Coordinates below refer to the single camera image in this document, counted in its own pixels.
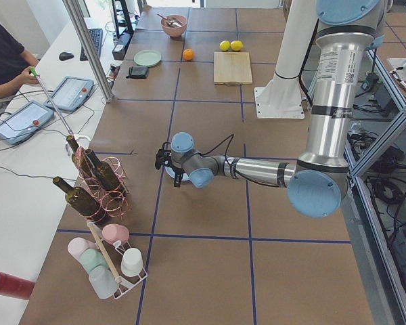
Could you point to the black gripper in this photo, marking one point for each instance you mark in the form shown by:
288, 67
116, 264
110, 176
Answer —
176, 170

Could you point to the orange fruit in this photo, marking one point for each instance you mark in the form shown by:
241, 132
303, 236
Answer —
188, 54

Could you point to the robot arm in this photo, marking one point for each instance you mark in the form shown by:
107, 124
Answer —
317, 182

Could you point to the light green plate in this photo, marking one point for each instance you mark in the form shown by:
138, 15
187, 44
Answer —
147, 58

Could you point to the dark green wine bottle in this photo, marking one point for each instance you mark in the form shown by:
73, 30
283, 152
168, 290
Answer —
81, 201

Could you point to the white cup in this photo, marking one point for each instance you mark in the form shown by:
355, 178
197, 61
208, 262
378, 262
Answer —
132, 262

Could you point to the mint green cup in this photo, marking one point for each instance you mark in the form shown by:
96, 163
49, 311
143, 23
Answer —
90, 259

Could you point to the light pink cup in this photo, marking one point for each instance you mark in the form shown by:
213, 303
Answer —
77, 246

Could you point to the wooden cutting board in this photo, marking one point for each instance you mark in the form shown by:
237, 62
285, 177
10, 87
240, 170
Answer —
232, 68

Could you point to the far teach pendant tablet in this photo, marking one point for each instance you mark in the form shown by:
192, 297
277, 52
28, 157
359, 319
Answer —
71, 93

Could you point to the teach pendant tablet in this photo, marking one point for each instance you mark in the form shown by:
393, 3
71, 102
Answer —
71, 93
23, 123

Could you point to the pale grey cup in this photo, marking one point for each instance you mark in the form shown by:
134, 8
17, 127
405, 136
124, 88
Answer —
103, 282

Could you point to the upper yellow lemon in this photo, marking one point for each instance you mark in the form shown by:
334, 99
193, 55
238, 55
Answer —
224, 45

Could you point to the yellow lemon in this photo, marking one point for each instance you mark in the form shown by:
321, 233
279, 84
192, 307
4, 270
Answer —
224, 45
236, 45

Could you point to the pink bowl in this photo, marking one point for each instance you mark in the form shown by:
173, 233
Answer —
174, 31

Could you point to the lower yellow lemon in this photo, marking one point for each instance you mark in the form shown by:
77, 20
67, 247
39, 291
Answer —
236, 45

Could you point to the metal scoop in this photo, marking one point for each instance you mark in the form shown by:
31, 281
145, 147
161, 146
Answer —
171, 21

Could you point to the near teach pendant tablet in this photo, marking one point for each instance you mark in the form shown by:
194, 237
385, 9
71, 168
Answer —
23, 123

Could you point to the black computer mouse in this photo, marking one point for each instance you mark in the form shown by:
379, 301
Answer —
65, 56

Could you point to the person in black shirt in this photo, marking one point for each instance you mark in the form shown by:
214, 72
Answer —
15, 64

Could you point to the red cylinder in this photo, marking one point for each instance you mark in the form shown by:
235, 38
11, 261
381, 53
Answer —
15, 287

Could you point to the copper wire bottle rack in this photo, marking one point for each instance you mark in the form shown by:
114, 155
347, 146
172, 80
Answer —
115, 203

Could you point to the wooden rack handle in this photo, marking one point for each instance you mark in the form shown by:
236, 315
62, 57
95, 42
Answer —
104, 252

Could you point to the metal rod green handle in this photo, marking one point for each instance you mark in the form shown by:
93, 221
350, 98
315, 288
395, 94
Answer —
37, 77

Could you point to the aluminium frame post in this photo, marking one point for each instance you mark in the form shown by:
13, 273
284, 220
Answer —
76, 16

